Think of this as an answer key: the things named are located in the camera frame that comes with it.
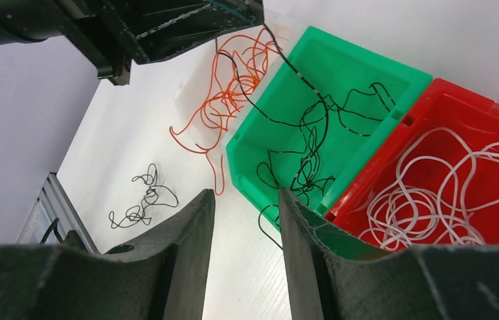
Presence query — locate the white cable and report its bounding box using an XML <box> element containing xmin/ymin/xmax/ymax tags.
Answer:
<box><xmin>355</xmin><ymin>127</ymin><xmax>499</xmax><ymax>253</ymax></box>

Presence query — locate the red plastic bin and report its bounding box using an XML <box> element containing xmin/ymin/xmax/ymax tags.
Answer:
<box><xmin>326</xmin><ymin>79</ymin><xmax>499</xmax><ymax>251</ymax></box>

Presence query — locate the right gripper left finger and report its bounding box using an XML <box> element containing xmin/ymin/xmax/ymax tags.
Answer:
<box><xmin>0</xmin><ymin>189</ymin><xmax>215</xmax><ymax>319</ymax></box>

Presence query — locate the orange cable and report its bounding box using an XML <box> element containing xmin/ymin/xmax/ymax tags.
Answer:
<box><xmin>169</xmin><ymin>28</ymin><xmax>284</xmax><ymax>197</ymax></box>

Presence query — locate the cable bundle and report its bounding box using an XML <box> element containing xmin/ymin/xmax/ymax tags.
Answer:
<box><xmin>107</xmin><ymin>163</ymin><xmax>179</xmax><ymax>231</ymax></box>

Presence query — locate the green plastic bin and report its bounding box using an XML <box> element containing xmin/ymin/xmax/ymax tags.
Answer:
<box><xmin>225</xmin><ymin>26</ymin><xmax>432</xmax><ymax>228</ymax></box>

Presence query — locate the black cable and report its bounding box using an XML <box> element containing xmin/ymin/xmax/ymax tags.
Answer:
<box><xmin>213</xmin><ymin>24</ymin><xmax>397</xmax><ymax>251</ymax></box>

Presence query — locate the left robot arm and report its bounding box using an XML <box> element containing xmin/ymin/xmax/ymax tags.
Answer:
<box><xmin>0</xmin><ymin>0</ymin><xmax>264</xmax><ymax>86</ymax></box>

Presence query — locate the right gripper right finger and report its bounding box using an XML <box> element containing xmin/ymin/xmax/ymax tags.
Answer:
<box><xmin>279</xmin><ymin>189</ymin><xmax>499</xmax><ymax>319</ymax></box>

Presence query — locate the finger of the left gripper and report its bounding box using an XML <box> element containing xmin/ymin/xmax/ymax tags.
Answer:
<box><xmin>95</xmin><ymin>0</ymin><xmax>264</xmax><ymax>65</ymax></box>

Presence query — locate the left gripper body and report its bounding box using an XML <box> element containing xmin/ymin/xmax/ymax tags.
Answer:
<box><xmin>55</xmin><ymin>1</ymin><xmax>140</xmax><ymax>85</ymax></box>

